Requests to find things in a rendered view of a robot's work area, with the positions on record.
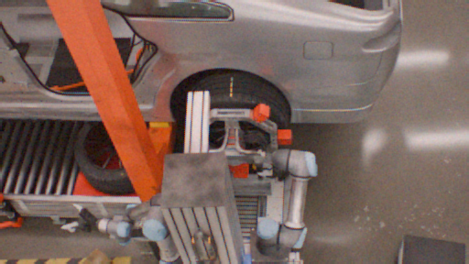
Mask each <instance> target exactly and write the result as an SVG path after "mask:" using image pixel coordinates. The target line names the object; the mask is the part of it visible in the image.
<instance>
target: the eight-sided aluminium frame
mask: <svg viewBox="0 0 469 264"><path fill-rule="evenodd" d="M228 114H235V115H228ZM253 116H254V111H253V110H250V109H246V108H245V109H218V108H216V109H212V110H211V111H210V112H209V125H210V124H211V123H212V122H215V121H224V120H228V121H247V122H250V123H252V124H254V126H256V127H260V128H262V129H263V130H264V131H267V132H268V133H269V134H270V140H271V143H270V144H268V145H267V151H263V152H266V158H267V157H268V156H270V155H272V153H273V152H274V151H276V150H277V149H278V125H277V124H275V123H274V122H271V121H269V120H267V119H266V120H265V121H264V122H263V123H259V122H256V121H254V120H253ZM254 161H255V159H244V162H243V163H250V164H252V163H254Z"/></svg>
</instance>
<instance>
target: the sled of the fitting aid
mask: <svg viewBox="0 0 469 264"><path fill-rule="evenodd" d="M233 191H234V195H272V179H271V186H233Z"/></svg>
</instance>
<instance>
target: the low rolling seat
mask: <svg viewBox="0 0 469 264"><path fill-rule="evenodd" d="M395 261H396V262H398V264H466V244H465V243H461V242H452V241H447V240H441V239H437V238H427V237H422V236H413V235H404V236H403V237H402V240H401V243H400V245H399V248H398V257H395Z"/></svg>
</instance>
